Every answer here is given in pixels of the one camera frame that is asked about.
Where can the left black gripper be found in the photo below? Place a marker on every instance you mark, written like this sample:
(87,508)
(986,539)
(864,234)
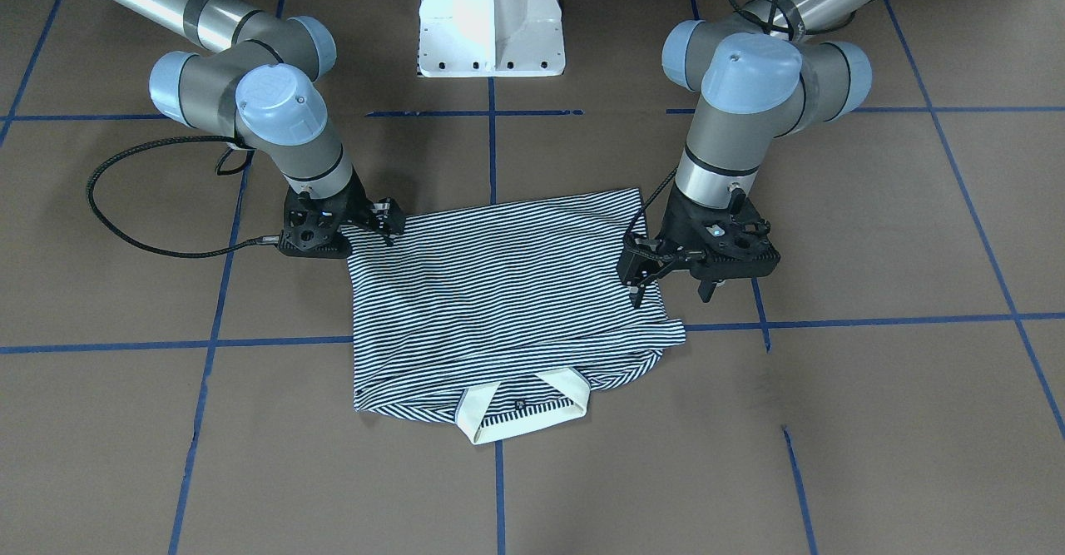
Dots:
(676,220)

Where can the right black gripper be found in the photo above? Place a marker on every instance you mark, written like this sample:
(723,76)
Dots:
(359,204)

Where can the navy white striped polo shirt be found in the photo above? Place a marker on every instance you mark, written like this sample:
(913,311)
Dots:
(501,320)

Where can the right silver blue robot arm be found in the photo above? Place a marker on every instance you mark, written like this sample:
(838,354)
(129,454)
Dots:
(254,89)

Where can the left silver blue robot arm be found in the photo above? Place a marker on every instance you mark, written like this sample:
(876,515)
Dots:
(758,78)

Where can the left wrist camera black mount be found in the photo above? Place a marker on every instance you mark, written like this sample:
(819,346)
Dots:
(737,240)

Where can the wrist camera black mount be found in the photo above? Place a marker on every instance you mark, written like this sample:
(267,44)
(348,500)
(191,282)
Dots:
(737,240)
(320,238)

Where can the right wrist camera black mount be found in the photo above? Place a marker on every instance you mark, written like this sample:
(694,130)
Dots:
(320,238)

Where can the white camera mast base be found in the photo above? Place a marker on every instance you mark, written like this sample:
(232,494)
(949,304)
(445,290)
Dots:
(490,38)

